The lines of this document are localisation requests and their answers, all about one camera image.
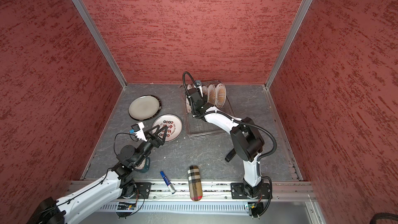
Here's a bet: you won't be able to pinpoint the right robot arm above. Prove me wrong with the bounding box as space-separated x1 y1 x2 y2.
185 88 264 198

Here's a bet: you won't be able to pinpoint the dark rimmed cream plate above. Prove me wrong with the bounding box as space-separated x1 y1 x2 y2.
129 95 163 121

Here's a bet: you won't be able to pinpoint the orange sunburst plate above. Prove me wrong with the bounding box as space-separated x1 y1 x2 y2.
208 84 217 106
186 84 192 114
202 85 208 103
215 83 227 108

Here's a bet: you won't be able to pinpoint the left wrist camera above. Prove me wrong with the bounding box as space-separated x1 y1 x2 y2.
129 122 147 142

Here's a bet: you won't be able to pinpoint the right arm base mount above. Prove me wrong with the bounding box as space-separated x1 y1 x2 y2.
230 183 271 200

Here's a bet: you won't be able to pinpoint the plaid glasses case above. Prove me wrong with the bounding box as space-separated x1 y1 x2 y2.
188 165 203 201

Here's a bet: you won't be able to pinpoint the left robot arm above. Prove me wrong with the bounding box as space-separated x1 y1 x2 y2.
28 122 168 224

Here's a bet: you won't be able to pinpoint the white grey line plate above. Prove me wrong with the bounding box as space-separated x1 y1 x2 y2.
129 95 161 121

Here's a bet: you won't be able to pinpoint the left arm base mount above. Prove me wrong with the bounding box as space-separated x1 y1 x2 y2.
121 182 152 199

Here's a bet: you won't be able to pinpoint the corner aluminium profile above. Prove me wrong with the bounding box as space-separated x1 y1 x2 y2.
265 0 313 90
72 0 128 90

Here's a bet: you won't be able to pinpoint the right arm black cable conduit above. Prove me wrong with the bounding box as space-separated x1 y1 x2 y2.
182 71 278 218

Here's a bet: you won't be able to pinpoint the black usb stick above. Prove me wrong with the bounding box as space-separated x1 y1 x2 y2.
225 149 236 162

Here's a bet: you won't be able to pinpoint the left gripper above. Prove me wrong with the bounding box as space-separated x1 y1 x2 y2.
134 124 169 167

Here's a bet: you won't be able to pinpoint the metal wire dish rack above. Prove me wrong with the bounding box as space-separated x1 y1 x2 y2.
182 82 241 139

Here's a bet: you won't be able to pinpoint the left corner aluminium profile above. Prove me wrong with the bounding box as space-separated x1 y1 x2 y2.
72 0 128 90

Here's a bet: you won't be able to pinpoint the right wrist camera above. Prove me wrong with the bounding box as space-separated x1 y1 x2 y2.
195 80 202 90

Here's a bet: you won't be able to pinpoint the right corner aluminium profile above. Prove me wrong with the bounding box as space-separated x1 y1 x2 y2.
265 0 313 90

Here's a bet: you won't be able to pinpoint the aluminium front rail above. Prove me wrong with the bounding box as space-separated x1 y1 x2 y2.
67 179 317 202

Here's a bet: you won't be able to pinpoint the orange sunburst plate front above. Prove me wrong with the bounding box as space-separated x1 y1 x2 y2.
186 84 192 114

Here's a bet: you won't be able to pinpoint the blue marker pen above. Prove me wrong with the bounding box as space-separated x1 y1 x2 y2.
160 171 176 195

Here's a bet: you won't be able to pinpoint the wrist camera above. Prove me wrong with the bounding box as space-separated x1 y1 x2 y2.
195 80 202 90
129 122 147 142

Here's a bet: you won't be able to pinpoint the white plate red characters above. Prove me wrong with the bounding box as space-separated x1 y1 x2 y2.
152 114 182 142

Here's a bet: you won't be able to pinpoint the white perforated cable duct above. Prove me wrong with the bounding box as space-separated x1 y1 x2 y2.
97 201 248 215

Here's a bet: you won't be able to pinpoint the teal alarm clock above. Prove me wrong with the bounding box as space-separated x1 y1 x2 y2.
134 157 150 173

